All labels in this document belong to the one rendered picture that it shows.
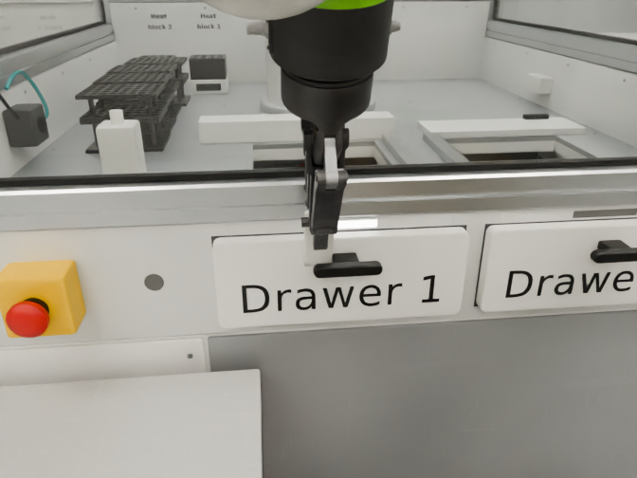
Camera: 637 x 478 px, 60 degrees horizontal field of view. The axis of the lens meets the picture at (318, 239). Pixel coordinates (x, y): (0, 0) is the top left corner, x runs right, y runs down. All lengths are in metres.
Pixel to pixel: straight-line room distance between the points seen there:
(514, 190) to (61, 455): 0.56
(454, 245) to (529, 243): 0.09
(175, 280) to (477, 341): 0.39
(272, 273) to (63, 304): 0.22
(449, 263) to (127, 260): 0.37
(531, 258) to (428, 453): 0.33
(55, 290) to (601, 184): 0.61
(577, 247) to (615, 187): 0.08
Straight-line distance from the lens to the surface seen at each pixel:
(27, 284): 0.64
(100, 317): 0.69
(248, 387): 0.66
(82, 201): 0.63
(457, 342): 0.74
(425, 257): 0.64
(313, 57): 0.41
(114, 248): 0.64
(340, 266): 0.58
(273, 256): 0.61
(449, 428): 0.84
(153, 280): 0.65
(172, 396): 0.67
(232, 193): 0.60
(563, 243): 0.70
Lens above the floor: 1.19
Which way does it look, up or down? 25 degrees down
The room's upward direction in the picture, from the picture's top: straight up
